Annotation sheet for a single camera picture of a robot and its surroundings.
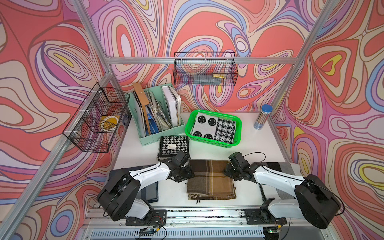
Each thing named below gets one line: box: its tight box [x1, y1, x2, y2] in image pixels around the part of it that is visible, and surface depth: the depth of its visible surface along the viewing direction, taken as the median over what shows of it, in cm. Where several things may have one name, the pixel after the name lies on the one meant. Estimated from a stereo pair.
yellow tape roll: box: [100, 115, 120, 132], surface depth 80 cm
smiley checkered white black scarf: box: [193, 112, 236, 144], surface depth 106 cm
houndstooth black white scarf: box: [157, 135, 190, 161], surface depth 98 cm
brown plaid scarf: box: [187, 159, 237, 200], surface depth 82 cm
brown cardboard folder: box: [132, 82, 152, 136], surface depth 86 cm
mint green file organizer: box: [128, 82, 186, 147], surface depth 100 cm
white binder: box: [161, 85, 178, 127], surface depth 98 cm
